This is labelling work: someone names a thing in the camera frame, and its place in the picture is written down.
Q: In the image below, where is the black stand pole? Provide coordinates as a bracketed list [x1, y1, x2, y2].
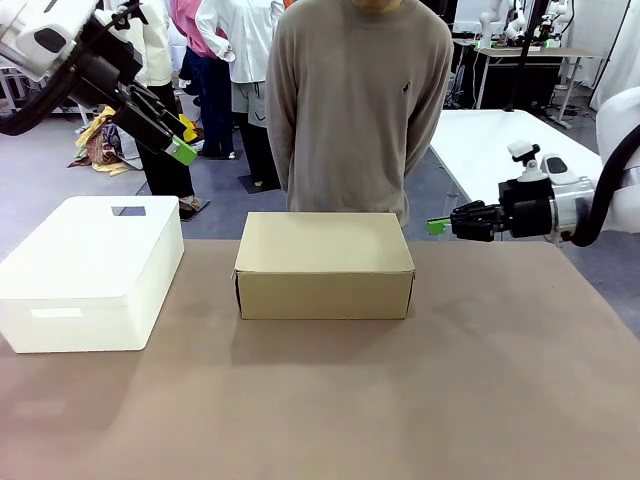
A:
[503, 0, 549, 113]

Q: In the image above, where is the mannequin in cream jacket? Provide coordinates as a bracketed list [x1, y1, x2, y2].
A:
[99, 0, 211, 222]

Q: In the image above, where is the white lidded storage box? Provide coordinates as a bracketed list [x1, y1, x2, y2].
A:
[0, 195, 185, 355]

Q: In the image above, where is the white fabric backdrop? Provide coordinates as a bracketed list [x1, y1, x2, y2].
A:
[589, 0, 640, 109]

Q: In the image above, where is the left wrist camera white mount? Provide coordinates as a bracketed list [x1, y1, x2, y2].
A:
[93, 0, 151, 32]

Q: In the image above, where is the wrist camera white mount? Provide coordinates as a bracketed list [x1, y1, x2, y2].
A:
[93, 0, 151, 32]
[506, 141, 551, 182]

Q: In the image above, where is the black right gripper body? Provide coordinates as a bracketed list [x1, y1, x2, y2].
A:
[497, 177, 557, 239]

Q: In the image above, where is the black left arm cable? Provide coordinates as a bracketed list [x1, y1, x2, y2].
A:
[0, 29, 121, 137]

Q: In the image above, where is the white rounded table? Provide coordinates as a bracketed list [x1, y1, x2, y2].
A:
[428, 108, 609, 221]

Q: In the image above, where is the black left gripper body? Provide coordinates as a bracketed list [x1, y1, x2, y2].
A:
[68, 22, 147, 109]

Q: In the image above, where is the person in beige sweater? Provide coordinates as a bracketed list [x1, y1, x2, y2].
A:
[264, 0, 455, 227]

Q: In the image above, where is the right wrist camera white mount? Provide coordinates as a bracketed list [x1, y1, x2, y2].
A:
[506, 141, 551, 182]

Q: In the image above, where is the yellow cloth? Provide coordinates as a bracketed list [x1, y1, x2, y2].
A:
[178, 113, 200, 144]

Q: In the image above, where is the brown cardboard shoe box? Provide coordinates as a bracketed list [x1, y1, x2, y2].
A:
[233, 211, 417, 321]

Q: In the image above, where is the colourful cloth pile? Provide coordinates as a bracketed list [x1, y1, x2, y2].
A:
[67, 105, 146, 177]

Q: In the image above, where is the brown background table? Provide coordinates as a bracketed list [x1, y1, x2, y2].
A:
[472, 45, 607, 132]

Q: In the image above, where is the white metal rack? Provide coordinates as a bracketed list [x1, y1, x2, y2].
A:
[0, 63, 25, 115]

